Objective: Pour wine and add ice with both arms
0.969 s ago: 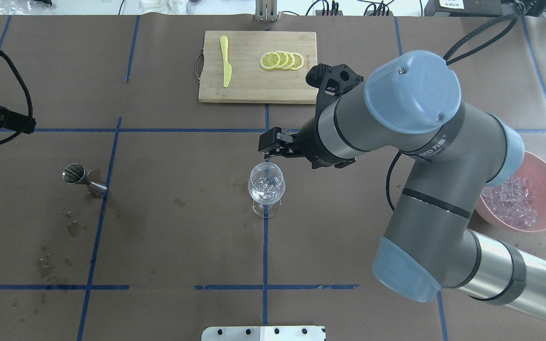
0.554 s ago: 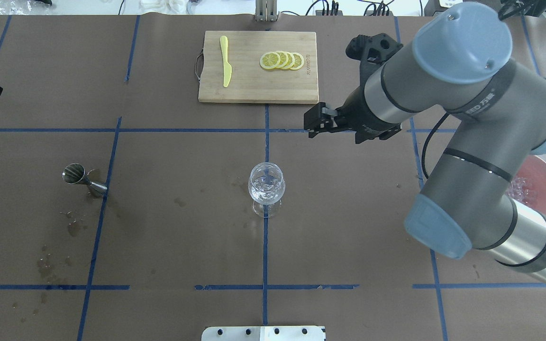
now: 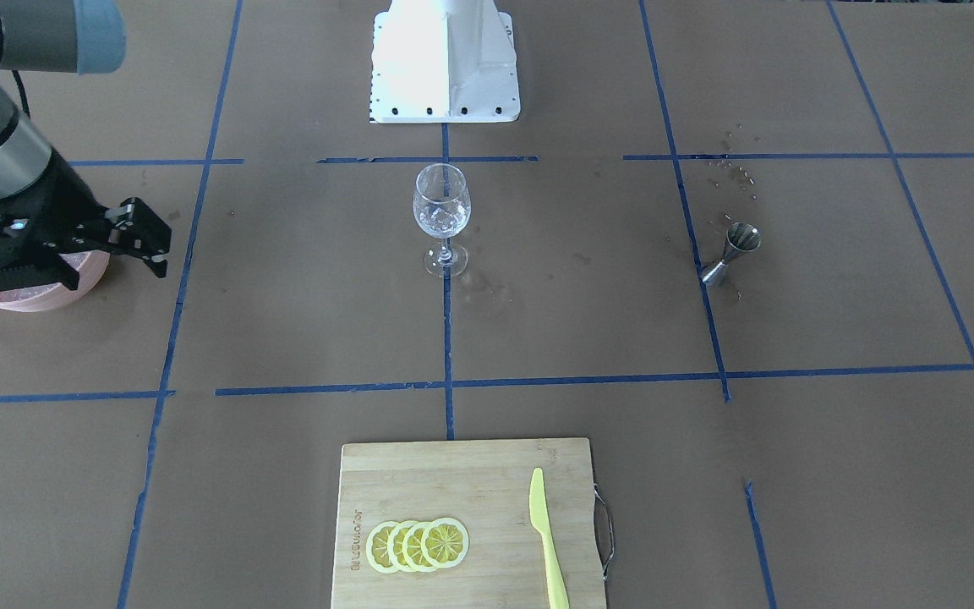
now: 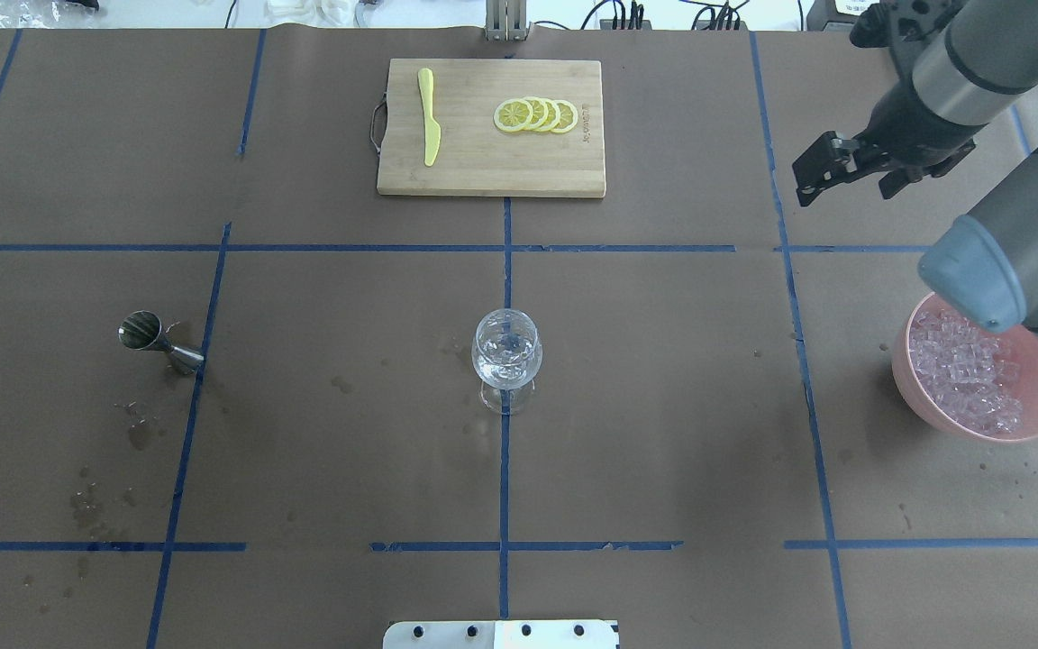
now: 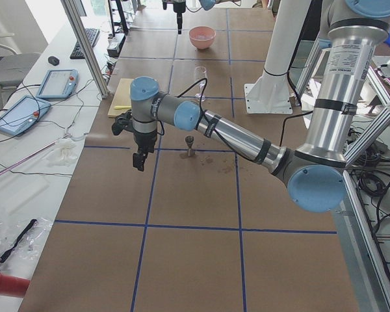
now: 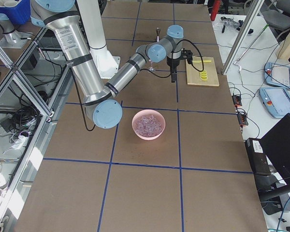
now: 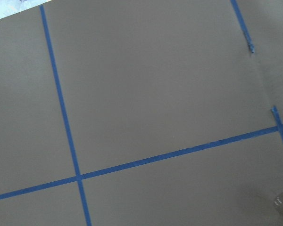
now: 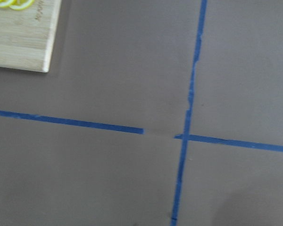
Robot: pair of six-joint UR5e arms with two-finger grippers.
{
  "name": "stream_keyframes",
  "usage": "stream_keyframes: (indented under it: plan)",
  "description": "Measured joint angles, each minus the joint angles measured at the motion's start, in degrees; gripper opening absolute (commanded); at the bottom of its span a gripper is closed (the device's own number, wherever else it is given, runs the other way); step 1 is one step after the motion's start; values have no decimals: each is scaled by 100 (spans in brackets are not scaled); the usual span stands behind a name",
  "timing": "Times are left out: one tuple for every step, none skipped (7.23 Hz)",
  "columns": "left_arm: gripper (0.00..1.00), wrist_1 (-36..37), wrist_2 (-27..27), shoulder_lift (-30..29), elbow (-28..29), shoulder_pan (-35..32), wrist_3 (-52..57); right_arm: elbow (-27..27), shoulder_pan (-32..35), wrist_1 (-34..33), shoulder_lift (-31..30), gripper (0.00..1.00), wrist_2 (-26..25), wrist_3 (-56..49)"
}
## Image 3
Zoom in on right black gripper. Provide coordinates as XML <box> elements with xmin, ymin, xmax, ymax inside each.
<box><xmin>0</xmin><ymin>151</ymin><xmax>172</xmax><ymax>292</ymax></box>

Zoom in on steel jigger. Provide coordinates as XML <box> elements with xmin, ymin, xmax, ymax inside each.
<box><xmin>700</xmin><ymin>222</ymin><xmax>763</xmax><ymax>286</ymax></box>

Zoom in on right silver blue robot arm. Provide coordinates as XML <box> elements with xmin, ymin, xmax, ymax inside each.
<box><xmin>0</xmin><ymin>1</ymin><xmax>172</xmax><ymax>292</ymax></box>

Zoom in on clear wine glass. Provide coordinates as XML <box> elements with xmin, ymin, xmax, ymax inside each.
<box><xmin>413</xmin><ymin>163</ymin><xmax>471</xmax><ymax>278</ymax></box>

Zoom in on pink bowl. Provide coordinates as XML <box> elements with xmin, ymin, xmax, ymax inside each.
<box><xmin>0</xmin><ymin>222</ymin><xmax>112</xmax><ymax>313</ymax></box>

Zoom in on lemon slice stack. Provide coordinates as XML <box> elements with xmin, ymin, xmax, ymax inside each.
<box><xmin>364</xmin><ymin>517</ymin><xmax>471</xmax><ymax>574</ymax></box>

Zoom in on wooden cutting board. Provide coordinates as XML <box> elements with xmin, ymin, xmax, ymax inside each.
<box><xmin>330</xmin><ymin>438</ymin><xmax>607</xmax><ymax>608</ymax></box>

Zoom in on yellow plastic knife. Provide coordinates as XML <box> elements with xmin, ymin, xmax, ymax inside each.
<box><xmin>528</xmin><ymin>467</ymin><xmax>571</xmax><ymax>608</ymax></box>

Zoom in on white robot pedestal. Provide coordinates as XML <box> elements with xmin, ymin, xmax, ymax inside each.
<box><xmin>369</xmin><ymin>1</ymin><xmax>522</xmax><ymax>124</ymax></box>

